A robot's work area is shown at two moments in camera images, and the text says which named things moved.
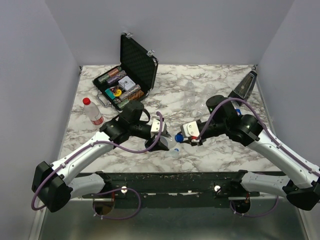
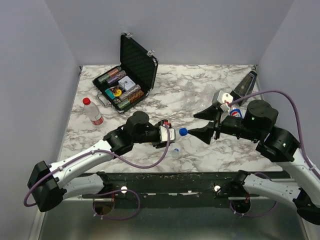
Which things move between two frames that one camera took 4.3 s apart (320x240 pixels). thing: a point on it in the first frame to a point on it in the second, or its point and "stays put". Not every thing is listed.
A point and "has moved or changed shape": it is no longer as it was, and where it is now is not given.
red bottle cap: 86,101 stays put
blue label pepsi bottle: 168,141 has moved or changed shape
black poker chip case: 135,78 stays put
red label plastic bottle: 92,112 stays put
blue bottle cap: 179,137 to 183,131
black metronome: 243,91 stays put
